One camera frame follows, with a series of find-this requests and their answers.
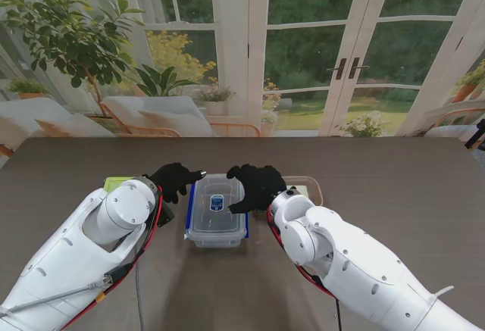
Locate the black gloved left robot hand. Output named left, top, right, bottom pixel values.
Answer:
left=145, top=162, right=208, bottom=205

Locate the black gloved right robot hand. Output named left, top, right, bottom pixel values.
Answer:
left=226, top=163, right=288, bottom=214

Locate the clear lid with white label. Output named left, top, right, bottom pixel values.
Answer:
left=282, top=175, right=324, bottom=207

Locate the clear lid with blue sticker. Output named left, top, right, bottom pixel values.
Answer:
left=188, top=173, right=247, bottom=236

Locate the clear container with blue clips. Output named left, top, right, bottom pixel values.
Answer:
left=184, top=173, right=250, bottom=249

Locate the black tripod stand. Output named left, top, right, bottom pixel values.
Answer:
left=465, top=118, right=485, bottom=150

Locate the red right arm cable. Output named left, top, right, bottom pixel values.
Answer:
left=266, top=208, right=336, bottom=300

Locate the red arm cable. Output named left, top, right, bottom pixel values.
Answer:
left=266, top=208, right=336, bottom=300
left=62, top=185, right=164, bottom=331

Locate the red left arm cable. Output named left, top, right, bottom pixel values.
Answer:
left=62, top=185, right=164, bottom=331

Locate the grey cable with black plug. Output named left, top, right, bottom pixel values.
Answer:
left=0, top=258, right=147, bottom=331

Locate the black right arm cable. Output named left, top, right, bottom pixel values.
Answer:
left=333, top=296, right=344, bottom=331

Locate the white cable tie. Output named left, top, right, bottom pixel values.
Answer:
left=430, top=285, right=455, bottom=304

